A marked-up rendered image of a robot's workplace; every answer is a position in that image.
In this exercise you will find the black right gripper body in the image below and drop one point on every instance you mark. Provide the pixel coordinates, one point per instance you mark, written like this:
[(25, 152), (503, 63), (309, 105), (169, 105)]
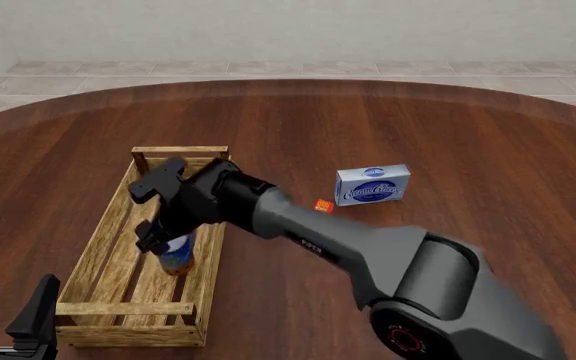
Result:
[(180, 212)]

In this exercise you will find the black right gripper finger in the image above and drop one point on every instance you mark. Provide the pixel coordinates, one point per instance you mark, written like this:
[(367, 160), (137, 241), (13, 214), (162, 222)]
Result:
[(149, 236)]

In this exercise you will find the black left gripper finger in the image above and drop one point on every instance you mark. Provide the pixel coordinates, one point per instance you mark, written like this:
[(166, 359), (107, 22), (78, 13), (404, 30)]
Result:
[(40, 311)]

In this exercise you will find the alphabet soup can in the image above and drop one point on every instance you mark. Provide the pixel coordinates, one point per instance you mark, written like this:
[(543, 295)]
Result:
[(177, 257)]

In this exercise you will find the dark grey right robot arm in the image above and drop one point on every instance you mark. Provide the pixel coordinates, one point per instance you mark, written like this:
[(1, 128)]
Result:
[(348, 243)]

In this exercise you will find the wooden slat tray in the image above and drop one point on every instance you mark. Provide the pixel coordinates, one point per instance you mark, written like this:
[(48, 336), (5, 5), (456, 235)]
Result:
[(113, 262)]

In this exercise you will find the small red orange box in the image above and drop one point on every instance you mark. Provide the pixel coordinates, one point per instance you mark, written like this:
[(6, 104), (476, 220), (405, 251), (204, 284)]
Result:
[(324, 205)]

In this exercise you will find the blue white cream cheese box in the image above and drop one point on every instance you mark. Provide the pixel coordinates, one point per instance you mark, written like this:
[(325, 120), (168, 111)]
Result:
[(373, 187)]

